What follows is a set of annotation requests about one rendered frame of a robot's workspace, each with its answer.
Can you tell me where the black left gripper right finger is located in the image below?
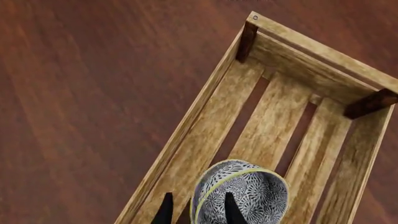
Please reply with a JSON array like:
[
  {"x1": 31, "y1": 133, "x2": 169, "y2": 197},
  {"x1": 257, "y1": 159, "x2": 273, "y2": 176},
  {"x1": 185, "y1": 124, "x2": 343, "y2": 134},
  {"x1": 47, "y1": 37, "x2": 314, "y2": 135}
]
[{"x1": 224, "y1": 192, "x2": 247, "y2": 224}]

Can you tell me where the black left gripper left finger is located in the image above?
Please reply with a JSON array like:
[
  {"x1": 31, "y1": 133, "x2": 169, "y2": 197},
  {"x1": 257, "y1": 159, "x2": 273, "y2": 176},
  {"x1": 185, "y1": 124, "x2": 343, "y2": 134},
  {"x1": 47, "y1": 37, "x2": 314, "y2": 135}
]
[{"x1": 150, "y1": 192, "x2": 174, "y2": 224}]

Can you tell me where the wooden slat tray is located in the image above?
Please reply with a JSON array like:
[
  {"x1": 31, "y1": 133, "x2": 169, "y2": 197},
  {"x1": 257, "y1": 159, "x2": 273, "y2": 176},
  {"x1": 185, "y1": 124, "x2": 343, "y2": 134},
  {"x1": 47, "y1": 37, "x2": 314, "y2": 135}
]
[{"x1": 113, "y1": 11, "x2": 398, "y2": 224}]

